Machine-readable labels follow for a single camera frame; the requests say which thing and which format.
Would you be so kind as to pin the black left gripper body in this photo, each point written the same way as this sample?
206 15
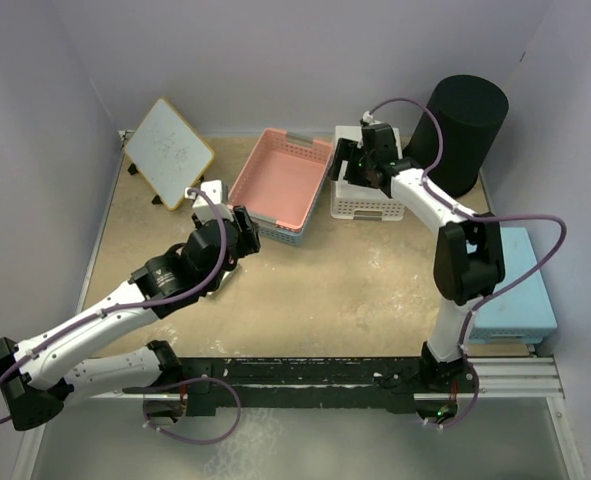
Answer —
246 244

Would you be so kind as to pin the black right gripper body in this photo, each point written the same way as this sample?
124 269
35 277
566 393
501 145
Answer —
358 168

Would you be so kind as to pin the white perforated basket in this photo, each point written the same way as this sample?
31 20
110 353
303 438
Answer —
350 202

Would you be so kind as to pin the pink perforated basket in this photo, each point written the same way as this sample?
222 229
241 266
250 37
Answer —
281 178

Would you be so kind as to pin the large black plastic bucket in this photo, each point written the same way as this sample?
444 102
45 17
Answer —
470 111

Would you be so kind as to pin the light blue perforated basket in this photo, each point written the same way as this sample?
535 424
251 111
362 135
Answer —
524 314

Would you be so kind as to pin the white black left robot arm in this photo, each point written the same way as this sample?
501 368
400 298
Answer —
41 377

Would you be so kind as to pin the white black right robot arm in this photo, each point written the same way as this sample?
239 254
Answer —
469 261

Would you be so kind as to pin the bottom blue perforated basket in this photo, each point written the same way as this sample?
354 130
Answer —
280 232

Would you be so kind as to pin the white cardboard box red logo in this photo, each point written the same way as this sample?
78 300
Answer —
225 280

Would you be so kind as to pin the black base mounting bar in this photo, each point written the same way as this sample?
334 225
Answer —
398 385

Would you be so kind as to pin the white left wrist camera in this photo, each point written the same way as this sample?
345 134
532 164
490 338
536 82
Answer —
207 200

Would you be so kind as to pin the small whiteboard yellow frame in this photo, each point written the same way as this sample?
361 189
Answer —
168 153

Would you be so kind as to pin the aluminium table edge rail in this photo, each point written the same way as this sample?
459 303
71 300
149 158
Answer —
51 404

